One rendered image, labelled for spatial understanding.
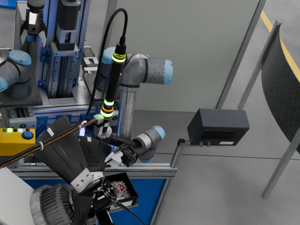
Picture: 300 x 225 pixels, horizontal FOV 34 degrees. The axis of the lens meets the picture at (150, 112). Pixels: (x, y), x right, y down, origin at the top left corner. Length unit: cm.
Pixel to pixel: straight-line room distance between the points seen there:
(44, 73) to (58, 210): 105
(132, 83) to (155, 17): 157
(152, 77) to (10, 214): 88
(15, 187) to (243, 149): 268
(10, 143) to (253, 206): 215
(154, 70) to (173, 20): 159
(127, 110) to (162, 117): 204
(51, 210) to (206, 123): 89
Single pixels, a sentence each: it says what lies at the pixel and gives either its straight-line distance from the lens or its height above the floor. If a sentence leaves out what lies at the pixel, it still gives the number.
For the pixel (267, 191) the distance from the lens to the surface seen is 393.
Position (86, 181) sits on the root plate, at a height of 124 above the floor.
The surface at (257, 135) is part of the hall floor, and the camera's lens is 453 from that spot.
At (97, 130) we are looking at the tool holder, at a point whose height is 149.
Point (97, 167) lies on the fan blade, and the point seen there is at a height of 119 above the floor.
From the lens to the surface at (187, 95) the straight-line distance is 432.
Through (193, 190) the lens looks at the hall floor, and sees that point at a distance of 380.
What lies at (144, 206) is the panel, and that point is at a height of 52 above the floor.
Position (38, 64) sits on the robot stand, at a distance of 276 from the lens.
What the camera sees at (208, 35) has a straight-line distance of 399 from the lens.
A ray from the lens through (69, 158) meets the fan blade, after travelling 193.
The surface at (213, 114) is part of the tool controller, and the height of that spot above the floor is 125.
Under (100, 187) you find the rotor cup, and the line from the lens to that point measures 195.
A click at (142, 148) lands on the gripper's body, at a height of 119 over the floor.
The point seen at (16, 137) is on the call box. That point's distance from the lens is 237.
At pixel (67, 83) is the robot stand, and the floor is 102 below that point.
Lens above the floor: 274
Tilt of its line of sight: 39 degrees down
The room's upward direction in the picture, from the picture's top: 16 degrees clockwise
